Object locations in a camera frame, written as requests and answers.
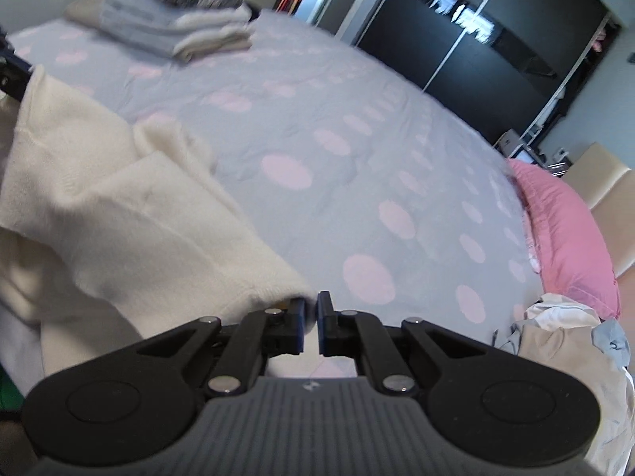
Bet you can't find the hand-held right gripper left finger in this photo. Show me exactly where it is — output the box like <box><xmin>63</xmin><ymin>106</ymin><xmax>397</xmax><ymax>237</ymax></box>
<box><xmin>136</xmin><ymin>298</ymin><xmax>305</xmax><ymax>398</ymax></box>

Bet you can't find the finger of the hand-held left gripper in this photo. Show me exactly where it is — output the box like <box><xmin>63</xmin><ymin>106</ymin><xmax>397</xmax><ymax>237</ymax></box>
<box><xmin>0</xmin><ymin>30</ymin><xmax>35</xmax><ymax>105</ymax></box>

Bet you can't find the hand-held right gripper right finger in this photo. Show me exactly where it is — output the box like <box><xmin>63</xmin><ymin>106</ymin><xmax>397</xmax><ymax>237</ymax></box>
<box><xmin>317</xmin><ymin>292</ymin><xmax>489</xmax><ymax>396</ymax></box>

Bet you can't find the cream knit sweater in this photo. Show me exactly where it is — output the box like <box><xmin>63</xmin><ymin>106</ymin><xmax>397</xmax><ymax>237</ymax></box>
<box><xmin>0</xmin><ymin>66</ymin><xmax>318</xmax><ymax>378</ymax></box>

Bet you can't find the pile of unfolded clothes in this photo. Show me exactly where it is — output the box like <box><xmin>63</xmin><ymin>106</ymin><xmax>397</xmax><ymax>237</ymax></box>
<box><xmin>493</xmin><ymin>292</ymin><xmax>635</xmax><ymax>473</ymax></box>

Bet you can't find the folded beige garment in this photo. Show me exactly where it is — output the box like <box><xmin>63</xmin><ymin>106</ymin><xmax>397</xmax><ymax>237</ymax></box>
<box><xmin>64</xmin><ymin>0</ymin><xmax>107</xmax><ymax>28</ymax></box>

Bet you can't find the folded light blue garment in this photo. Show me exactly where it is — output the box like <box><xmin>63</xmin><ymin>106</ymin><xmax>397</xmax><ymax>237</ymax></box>
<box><xmin>99</xmin><ymin>0</ymin><xmax>192</xmax><ymax>56</ymax></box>

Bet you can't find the polka dot bedspread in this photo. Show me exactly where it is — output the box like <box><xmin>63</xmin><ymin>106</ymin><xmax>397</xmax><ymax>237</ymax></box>
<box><xmin>7</xmin><ymin>7</ymin><xmax>552</xmax><ymax>382</ymax></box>

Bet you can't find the stack of folded white blankets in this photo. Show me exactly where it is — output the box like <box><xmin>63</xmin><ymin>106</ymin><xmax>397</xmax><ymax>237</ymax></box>
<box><xmin>171</xmin><ymin>5</ymin><xmax>255</xmax><ymax>63</ymax></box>

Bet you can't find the pink pillow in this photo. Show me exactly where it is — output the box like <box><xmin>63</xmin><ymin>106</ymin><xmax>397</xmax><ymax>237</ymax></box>
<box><xmin>505</xmin><ymin>157</ymin><xmax>622</xmax><ymax>319</ymax></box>

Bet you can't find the grey laptop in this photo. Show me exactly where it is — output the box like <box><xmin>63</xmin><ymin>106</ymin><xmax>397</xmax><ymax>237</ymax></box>
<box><xmin>495</xmin><ymin>129</ymin><xmax>523</xmax><ymax>154</ymax></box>

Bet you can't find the bedside cabinet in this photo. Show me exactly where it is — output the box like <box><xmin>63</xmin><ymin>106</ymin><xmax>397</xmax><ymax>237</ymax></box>
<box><xmin>511</xmin><ymin>146</ymin><xmax>547</xmax><ymax>168</ymax></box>

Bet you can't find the green object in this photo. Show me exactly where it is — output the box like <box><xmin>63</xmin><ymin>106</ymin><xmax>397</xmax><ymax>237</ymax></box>
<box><xmin>0</xmin><ymin>357</ymin><xmax>25</xmax><ymax>410</ymax></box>

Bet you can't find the black sliding wardrobe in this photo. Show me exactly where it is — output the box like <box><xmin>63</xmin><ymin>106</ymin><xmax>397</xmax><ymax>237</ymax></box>
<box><xmin>356</xmin><ymin>0</ymin><xmax>612</xmax><ymax>146</ymax></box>

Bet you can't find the beige padded headboard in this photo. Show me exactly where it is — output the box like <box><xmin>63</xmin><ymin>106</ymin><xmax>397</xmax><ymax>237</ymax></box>
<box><xmin>562</xmin><ymin>141</ymin><xmax>635</xmax><ymax>279</ymax></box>

